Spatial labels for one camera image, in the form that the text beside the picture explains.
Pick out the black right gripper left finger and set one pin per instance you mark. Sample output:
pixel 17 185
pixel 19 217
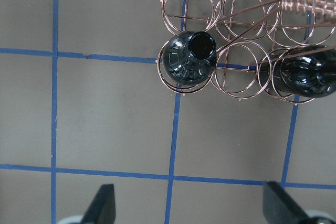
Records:
pixel 102 208

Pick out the dark wine bottle in basket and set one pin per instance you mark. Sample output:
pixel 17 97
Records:
pixel 189 58

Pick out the copper wire wine basket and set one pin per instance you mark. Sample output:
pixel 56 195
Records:
pixel 247 34

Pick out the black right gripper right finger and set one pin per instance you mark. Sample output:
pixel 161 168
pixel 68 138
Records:
pixel 279 206

